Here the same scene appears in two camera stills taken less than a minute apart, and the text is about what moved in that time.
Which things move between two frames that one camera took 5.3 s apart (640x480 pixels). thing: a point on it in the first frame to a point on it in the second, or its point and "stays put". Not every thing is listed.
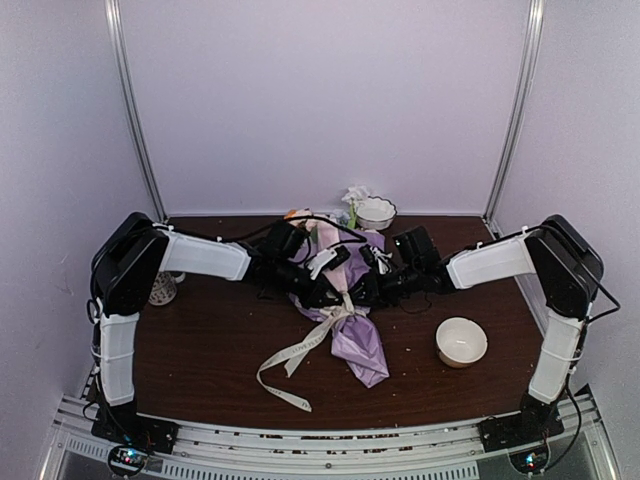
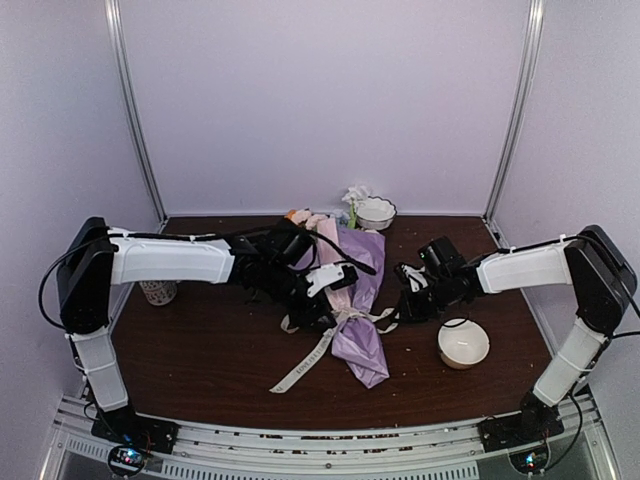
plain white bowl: x=460 y=341 stays put
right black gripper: x=374 y=296 to x=411 y=313
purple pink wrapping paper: x=356 y=343 stays put
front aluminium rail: x=448 y=450 stays put
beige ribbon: x=296 y=352 to x=323 y=341
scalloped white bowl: x=375 y=213 stays put
